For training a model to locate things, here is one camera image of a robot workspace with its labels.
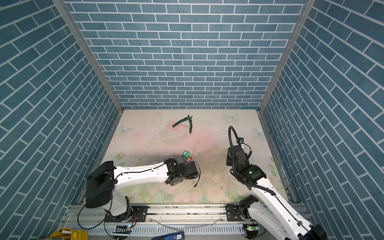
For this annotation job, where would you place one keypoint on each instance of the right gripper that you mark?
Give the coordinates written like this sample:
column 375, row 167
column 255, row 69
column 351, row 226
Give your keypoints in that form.
column 228, row 160

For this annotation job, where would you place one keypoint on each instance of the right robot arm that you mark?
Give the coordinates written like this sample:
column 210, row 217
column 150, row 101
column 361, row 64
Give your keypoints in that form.
column 266, row 206

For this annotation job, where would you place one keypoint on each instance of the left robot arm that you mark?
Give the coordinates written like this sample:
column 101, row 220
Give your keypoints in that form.
column 105, row 181

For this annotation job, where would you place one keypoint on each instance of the blue device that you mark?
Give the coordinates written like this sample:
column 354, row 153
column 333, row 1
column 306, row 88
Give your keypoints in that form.
column 171, row 236

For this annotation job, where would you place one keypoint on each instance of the yellow tape roll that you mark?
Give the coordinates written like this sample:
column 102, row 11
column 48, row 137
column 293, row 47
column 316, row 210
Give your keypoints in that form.
column 69, row 234

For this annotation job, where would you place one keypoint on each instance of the green handled pliers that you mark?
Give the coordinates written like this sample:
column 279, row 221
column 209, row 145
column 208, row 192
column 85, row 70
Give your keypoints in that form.
column 189, row 119

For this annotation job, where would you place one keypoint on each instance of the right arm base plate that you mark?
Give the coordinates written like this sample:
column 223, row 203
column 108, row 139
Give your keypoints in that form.
column 238, row 213

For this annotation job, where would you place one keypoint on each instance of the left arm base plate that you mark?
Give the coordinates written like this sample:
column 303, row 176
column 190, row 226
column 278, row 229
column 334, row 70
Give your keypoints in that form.
column 134, row 215

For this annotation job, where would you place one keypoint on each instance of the white cable duct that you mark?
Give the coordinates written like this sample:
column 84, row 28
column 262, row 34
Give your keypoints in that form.
column 157, row 230

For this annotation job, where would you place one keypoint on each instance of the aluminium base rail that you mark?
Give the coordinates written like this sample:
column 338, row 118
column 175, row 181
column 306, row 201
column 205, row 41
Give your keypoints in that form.
column 199, row 214

